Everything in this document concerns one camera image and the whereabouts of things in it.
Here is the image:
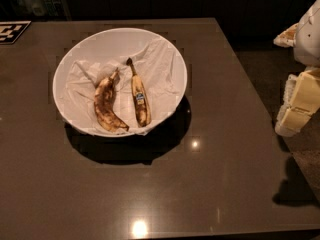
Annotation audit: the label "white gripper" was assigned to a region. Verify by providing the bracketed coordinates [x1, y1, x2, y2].
[273, 0, 320, 137]

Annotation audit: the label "straight banana with blue sticker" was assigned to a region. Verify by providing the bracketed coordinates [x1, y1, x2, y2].
[126, 58, 151, 127]

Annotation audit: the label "white bowl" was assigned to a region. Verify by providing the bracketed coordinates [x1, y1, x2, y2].
[53, 28, 187, 134]

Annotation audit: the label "brown spotted curved banana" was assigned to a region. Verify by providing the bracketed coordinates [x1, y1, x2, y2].
[94, 69, 129, 132]

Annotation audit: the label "bottles on background shelf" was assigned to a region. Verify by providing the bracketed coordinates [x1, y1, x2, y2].
[1, 0, 65, 18]

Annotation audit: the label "black white fiducial marker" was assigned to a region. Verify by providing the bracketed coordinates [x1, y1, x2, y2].
[0, 21, 31, 45]

